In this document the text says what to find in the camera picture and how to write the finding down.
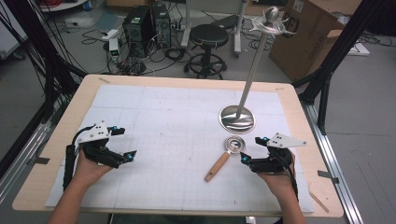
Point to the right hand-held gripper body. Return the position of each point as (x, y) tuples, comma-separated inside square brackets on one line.
[(274, 155)]

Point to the aluminium frame rail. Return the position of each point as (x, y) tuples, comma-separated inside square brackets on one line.
[(21, 161), (333, 161)]

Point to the small white electronic device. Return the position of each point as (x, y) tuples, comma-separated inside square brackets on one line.
[(114, 46)]

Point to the white power strip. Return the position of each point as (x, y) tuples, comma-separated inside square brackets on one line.
[(110, 34)]

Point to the metal utensil stand with hooks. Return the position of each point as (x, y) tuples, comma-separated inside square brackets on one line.
[(237, 119)]

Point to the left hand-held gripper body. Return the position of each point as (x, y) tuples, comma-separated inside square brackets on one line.
[(93, 133)]

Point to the white grid mat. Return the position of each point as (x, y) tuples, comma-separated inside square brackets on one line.
[(171, 124)]

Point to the thin wooden stick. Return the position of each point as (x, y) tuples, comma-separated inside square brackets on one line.
[(318, 202)]

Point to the person's left hand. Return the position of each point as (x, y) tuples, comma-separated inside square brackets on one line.
[(90, 171)]

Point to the large black computer tower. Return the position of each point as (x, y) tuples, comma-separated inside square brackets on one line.
[(138, 28)]

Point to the slim black computer tower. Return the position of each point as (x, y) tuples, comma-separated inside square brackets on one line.
[(162, 25)]

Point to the brown cardboard box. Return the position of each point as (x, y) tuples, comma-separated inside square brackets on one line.
[(308, 40)]

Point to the black round stool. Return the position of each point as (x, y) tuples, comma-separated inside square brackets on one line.
[(208, 35)]

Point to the white metal stand leg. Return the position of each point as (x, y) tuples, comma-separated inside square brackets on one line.
[(239, 28), (188, 21)]

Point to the person's right hand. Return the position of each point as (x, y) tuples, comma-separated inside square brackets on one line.
[(280, 183)]

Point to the black frame post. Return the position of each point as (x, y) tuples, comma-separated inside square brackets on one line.
[(336, 53), (40, 46)]

